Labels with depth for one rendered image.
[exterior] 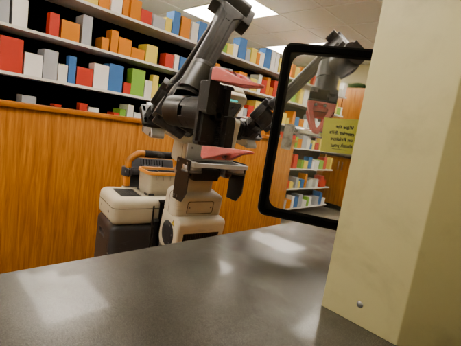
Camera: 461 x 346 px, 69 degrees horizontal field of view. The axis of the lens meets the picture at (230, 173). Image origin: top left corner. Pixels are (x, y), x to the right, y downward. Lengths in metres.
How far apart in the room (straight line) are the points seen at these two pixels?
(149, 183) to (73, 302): 1.14
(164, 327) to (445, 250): 0.36
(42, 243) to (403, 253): 2.19
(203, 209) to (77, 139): 1.18
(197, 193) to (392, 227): 0.99
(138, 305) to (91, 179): 1.96
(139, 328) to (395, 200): 0.36
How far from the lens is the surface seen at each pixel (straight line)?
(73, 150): 2.33
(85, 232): 2.50
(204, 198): 1.36
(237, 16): 0.89
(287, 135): 0.76
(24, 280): 0.55
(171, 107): 0.60
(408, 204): 0.48
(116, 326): 0.45
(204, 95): 0.53
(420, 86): 0.49
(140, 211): 1.55
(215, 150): 0.51
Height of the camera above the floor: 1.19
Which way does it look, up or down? 8 degrees down
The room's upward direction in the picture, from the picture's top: 9 degrees clockwise
